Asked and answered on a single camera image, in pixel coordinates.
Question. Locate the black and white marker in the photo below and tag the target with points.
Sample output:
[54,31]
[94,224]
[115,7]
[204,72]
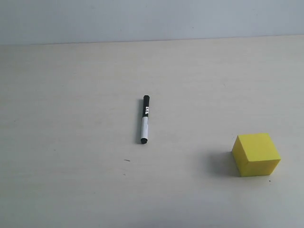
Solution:
[145,119]

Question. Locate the yellow foam cube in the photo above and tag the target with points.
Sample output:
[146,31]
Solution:
[255,154]

